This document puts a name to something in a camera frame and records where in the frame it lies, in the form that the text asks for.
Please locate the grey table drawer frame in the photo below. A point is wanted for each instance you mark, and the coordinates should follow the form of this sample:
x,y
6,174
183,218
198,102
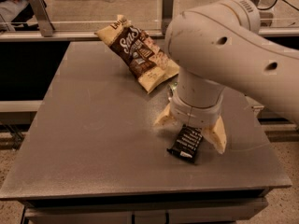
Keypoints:
x,y
214,207

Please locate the black rxbar chocolate wrapper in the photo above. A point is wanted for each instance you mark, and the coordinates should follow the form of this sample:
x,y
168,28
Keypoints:
x,y
186,144

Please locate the middle metal bracket post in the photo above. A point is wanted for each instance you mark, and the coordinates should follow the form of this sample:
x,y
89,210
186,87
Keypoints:
x,y
167,14

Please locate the brown and cream chips bag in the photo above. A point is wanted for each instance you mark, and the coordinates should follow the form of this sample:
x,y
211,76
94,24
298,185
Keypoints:
x,y
144,58

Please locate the left metal bracket post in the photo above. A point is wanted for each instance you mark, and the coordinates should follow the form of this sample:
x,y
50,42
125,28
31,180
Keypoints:
x,y
45,27

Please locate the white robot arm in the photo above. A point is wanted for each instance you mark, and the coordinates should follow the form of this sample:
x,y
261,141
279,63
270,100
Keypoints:
x,y
218,46

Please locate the clear acrylic barrier panel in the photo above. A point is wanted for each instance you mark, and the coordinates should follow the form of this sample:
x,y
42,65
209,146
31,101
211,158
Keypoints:
x,y
91,15

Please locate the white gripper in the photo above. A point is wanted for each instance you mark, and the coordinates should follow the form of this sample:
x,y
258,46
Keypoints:
x,y
193,113

